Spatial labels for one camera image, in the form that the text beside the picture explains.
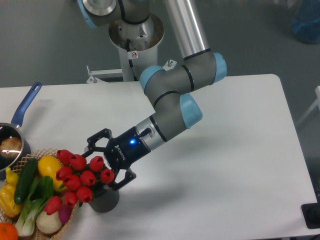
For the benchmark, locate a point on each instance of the red tulip bouquet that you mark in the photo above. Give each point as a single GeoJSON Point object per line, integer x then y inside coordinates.
{"type": "Point", "coordinates": [78, 176]}

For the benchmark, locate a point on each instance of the white chair frame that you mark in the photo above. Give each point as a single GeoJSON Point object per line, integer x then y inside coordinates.
{"type": "Point", "coordinates": [311, 112]}

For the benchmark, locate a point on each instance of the yellow mango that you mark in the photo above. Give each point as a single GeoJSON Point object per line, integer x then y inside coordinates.
{"type": "Point", "coordinates": [48, 166]}

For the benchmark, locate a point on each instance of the green cucumber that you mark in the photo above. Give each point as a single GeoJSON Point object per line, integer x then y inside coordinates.
{"type": "Point", "coordinates": [25, 180]}

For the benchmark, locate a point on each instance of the white onion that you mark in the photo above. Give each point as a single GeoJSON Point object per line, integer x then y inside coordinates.
{"type": "Point", "coordinates": [48, 224]}

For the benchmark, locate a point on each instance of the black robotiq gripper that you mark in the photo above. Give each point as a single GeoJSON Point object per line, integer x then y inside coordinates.
{"type": "Point", "coordinates": [120, 152]}

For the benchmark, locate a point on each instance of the bread roll in pan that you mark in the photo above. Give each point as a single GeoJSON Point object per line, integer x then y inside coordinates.
{"type": "Point", "coordinates": [10, 147]}

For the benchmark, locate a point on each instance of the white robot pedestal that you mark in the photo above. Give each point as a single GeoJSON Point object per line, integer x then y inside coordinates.
{"type": "Point", "coordinates": [137, 46]}

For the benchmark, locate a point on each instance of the black device at edge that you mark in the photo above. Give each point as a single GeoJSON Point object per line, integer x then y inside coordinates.
{"type": "Point", "coordinates": [311, 214]}

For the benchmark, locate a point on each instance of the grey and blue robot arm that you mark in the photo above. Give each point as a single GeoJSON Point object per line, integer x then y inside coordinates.
{"type": "Point", "coordinates": [167, 88]}

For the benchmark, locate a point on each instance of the blue transparent container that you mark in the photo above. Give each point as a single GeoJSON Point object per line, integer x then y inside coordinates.
{"type": "Point", "coordinates": [305, 24]}

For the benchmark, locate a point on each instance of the orange fruit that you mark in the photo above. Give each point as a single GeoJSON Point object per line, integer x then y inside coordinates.
{"type": "Point", "coordinates": [8, 231]}

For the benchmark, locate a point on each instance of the purple eggplant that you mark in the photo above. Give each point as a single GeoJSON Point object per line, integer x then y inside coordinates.
{"type": "Point", "coordinates": [64, 214]}

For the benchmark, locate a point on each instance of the green bok choy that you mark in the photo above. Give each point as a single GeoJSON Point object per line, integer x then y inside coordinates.
{"type": "Point", "coordinates": [40, 192]}

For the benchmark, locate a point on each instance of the blue handled saucepan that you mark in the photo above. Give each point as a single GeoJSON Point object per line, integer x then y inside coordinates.
{"type": "Point", "coordinates": [12, 129]}

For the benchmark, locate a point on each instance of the yellow bell pepper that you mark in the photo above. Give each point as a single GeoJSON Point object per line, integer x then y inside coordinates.
{"type": "Point", "coordinates": [7, 195]}

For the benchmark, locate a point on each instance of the woven wicker basket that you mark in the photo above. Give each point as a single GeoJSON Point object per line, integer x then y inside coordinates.
{"type": "Point", "coordinates": [37, 234]}

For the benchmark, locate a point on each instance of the dark grey ribbed vase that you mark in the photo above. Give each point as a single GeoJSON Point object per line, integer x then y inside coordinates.
{"type": "Point", "coordinates": [105, 198]}

